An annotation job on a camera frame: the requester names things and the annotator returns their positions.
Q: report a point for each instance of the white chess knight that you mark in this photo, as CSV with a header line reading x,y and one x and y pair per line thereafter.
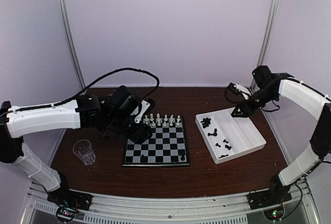
x,y
146,119

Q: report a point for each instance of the black white chessboard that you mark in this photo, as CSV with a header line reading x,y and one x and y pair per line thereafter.
x,y
163,148

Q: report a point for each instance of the clear drinking glass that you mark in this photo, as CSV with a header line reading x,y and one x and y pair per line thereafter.
x,y
84,151

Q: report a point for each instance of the black chess pieces pile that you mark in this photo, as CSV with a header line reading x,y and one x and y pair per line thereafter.
x,y
205,122

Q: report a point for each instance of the white plastic tray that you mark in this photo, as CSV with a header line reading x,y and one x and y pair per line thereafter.
x,y
239,133

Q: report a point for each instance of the right aluminium frame post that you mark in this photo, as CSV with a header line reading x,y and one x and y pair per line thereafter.
x,y
272,13

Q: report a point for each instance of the white chess queen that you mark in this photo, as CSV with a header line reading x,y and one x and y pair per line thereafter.
x,y
158,119

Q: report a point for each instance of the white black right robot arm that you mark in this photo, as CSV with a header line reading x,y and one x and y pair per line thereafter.
x,y
305,119

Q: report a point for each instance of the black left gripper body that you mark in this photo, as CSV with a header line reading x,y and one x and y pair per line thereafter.
x,y
118,123

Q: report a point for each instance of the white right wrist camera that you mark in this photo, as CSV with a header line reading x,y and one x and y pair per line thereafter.
x,y
238,89

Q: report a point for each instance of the front aluminium rail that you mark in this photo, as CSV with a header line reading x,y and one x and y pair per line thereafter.
x,y
220,209

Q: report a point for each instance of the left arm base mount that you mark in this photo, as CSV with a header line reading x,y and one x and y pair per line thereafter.
x,y
70,205

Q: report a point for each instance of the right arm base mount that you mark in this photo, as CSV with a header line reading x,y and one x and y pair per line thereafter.
x,y
269,202

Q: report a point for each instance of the aluminium frame post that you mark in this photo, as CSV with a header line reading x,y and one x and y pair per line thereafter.
x,y
272,13
70,43

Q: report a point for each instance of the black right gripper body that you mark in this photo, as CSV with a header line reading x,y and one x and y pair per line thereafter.
x,y
250,109

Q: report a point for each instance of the left aluminium frame post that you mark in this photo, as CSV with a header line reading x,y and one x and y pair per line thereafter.
x,y
70,43

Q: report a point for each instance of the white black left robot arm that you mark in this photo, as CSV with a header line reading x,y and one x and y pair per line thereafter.
x,y
80,112

